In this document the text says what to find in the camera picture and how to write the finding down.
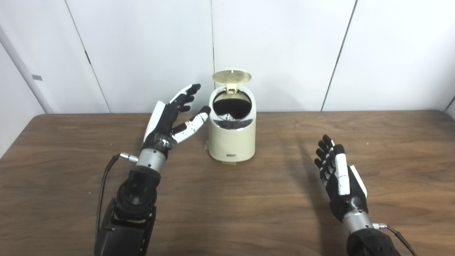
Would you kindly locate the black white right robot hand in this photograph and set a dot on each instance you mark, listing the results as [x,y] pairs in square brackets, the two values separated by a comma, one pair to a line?
[350,197]

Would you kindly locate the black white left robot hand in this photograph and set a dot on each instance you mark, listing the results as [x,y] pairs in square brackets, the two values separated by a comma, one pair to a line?
[163,121]

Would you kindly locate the round cream bin lid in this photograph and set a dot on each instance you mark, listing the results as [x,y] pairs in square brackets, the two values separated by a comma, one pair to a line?
[231,75]

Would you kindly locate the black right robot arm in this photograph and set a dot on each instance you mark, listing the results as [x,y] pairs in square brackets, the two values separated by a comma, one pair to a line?
[369,241]

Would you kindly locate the black bin liner bag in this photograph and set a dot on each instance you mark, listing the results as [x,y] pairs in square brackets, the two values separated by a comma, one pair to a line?
[231,106]

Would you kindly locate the cream-colored trash bin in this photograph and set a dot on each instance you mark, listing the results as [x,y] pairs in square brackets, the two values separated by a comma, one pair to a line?
[233,144]

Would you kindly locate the yellow tape strip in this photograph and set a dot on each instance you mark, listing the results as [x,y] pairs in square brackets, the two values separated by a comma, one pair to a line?
[229,163]

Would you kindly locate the black wall panel hinge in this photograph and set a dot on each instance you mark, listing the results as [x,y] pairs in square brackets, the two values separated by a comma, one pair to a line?
[87,58]

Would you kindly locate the grey wall label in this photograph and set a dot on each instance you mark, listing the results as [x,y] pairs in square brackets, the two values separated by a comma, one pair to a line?
[37,77]

